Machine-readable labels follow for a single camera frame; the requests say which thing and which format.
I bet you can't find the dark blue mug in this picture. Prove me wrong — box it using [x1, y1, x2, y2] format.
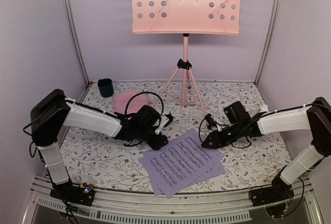
[97, 78, 114, 98]

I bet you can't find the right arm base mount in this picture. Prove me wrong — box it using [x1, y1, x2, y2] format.
[248, 181, 294, 206]

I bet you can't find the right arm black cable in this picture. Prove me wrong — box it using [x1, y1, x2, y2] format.
[198, 115, 253, 148]

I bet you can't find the white metronome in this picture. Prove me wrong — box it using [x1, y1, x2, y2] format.
[255, 103, 269, 114]

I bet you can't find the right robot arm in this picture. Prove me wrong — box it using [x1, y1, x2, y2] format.
[201, 97, 330, 201]

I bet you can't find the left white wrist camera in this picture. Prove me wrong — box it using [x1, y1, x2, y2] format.
[155, 113, 173, 135]

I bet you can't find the pink plate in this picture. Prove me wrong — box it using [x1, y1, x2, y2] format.
[113, 91, 149, 114]

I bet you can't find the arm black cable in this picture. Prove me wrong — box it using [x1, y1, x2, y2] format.
[124, 91, 165, 147]
[198, 115, 253, 148]

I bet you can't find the right aluminium frame post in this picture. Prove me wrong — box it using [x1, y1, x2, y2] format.
[254, 0, 281, 87]

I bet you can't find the pink music stand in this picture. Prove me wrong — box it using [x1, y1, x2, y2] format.
[132, 0, 240, 114]

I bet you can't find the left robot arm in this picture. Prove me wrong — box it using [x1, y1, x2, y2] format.
[23, 89, 173, 200]

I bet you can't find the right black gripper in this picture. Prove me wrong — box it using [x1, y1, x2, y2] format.
[202, 122, 243, 149]

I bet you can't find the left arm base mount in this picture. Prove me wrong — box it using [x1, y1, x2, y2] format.
[50, 180, 95, 206]

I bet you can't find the left aluminium frame post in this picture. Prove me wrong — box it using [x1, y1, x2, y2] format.
[63, 0, 90, 87]

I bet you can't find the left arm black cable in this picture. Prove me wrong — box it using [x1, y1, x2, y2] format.
[124, 91, 165, 147]

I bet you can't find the aluminium frame post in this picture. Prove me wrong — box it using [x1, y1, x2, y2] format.
[63, 0, 90, 87]
[254, 0, 281, 87]

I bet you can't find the front aluminium rail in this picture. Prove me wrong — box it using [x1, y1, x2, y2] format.
[22, 176, 324, 223]

